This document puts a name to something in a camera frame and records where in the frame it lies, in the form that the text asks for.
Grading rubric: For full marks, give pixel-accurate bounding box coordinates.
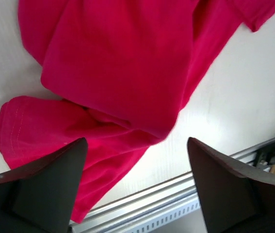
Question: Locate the aluminium mounting rail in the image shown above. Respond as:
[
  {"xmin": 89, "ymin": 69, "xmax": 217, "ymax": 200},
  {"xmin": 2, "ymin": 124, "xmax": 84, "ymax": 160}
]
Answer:
[{"xmin": 86, "ymin": 131, "xmax": 275, "ymax": 219}]

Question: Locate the pink t shirt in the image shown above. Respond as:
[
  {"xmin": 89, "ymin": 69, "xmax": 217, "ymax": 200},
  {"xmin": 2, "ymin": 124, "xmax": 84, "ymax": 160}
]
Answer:
[{"xmin": 0, "ymin": 0, "xmax": 275, "ymax": 222}]

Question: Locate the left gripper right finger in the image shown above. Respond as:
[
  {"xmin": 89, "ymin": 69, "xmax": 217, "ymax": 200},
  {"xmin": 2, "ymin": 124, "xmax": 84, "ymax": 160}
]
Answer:
[{"xmin": 187, "ymin": 137, "xmax": 275, "ymax": 233}]

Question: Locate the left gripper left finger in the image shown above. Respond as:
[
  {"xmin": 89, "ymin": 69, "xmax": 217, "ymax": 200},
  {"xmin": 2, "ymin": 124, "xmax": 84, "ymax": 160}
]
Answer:
[{"xmin": 0, "ymin": 138, "xmax": 88, "ymax": 233}]

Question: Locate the white slotted cable duct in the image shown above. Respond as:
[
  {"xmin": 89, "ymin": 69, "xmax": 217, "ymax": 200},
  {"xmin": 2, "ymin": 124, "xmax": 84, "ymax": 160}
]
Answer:
[{"xmin": 70, "ymin": 196, "xmax": 201, "ymax": 233}]

